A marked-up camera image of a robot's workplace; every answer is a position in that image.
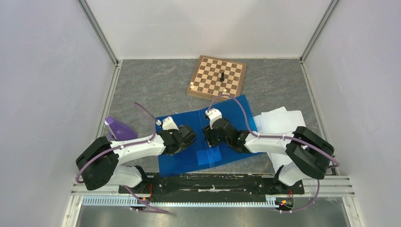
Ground wooden chessboard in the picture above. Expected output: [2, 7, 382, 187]
[187, 55, 247, 100]

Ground white paper stack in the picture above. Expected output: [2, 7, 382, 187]
[253, 106, 309, 170]

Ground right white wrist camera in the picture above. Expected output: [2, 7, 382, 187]
[205, 108, 222, 129]

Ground blue folder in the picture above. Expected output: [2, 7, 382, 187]
[158, 95, 260, 177]

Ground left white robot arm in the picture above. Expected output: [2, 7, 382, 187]
[76, 125, 197, 193]

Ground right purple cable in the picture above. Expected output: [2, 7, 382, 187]
[205, 94, 341, 214]

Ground grey slotted cable duct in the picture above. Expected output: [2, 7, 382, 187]
[82, 196, 279, 208]

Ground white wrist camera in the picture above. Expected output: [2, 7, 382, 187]
[156, 116, 179, 130]
[205, 108, 222, 129]

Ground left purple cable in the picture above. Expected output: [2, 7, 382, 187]
[75, 102, 170, 214]

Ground purple stapler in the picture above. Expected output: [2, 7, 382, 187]
[104, 116, 138, 141]

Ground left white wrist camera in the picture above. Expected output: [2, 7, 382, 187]
[156, 116, 179, 130]

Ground purple cable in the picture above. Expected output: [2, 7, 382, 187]
[205, 94, 341, 214]
[75, 102, 170, 214]

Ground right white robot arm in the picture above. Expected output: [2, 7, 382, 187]
[203, 118, 339, 193]

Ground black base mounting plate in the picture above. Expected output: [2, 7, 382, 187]
[132, 173, 305, 202]

